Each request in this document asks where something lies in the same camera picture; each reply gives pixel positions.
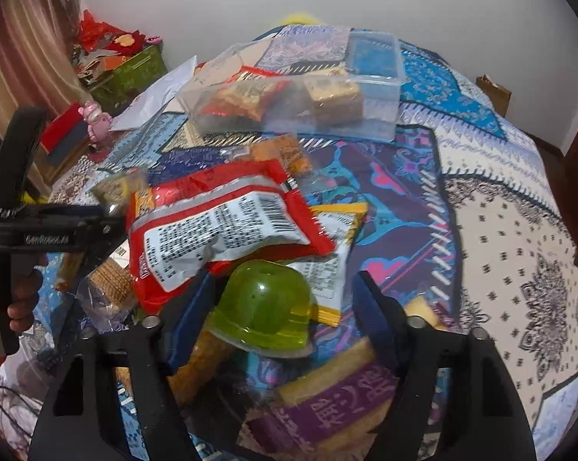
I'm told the large red snack packet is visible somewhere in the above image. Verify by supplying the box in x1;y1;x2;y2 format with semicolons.
126;158;338;318

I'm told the white pillow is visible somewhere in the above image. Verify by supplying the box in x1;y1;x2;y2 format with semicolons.
109;55;198;133

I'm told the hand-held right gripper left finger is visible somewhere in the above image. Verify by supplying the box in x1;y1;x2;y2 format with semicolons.
27;269;227;461

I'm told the green jelly cup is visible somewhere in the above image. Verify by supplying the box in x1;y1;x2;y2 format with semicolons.
205;259;316;358

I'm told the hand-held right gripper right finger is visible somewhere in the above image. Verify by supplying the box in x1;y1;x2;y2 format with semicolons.
353;269;534;461

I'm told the black cable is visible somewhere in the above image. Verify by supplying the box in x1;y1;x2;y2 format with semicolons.
0;384;45;443

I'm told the small yellow cake packet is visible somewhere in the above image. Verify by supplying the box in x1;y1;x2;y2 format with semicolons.
92;168;150;207

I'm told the clear plastic container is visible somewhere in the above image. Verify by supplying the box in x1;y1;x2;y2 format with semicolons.
178;31;409;142

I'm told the brown cake packet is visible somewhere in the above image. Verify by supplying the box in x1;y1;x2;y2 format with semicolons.
303;74;366;126

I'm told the yellow snack packet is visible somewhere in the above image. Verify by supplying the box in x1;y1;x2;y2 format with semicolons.
289;202;371;327

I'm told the printed patchwork blanket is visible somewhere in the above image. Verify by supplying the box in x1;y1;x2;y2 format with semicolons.
30;24;578;461

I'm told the green storage basket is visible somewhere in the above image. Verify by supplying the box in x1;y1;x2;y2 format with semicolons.
87;43;169;116

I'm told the cardboard box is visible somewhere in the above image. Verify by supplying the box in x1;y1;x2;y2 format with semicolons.
476;74;513;118

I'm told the orange cracker packet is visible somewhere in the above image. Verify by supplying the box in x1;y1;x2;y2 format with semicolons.
224;134;318;188

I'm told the yellow foam tube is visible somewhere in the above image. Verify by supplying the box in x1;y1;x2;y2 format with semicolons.
282;12;325;25

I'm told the red and grey box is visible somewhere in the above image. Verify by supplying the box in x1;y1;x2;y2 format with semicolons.
41;103;90;166

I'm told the pink plush toy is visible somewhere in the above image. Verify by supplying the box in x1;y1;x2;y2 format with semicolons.
80;101;114;145

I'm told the striped brown curtain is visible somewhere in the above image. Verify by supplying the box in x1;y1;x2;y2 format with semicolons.
0;0;85;140

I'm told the orange red snack packet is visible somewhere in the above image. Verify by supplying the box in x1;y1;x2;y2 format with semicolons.
193;67;290;123

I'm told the small pale yellow packet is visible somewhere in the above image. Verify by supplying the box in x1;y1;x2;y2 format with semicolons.
404;295;448;332

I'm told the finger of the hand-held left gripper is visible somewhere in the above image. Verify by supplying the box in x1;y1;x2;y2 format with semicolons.
75;203;129;270

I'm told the purple label cake packet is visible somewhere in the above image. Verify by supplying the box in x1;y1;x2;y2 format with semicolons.
236;336;405;457

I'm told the orange crisps packet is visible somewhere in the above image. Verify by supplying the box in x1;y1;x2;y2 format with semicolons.
166;327;251;404

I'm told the person's left hand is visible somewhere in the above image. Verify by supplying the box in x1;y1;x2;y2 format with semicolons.
5;254;50;334

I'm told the clear wafer packet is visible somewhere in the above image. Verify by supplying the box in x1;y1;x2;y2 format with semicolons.
75;254;141;322

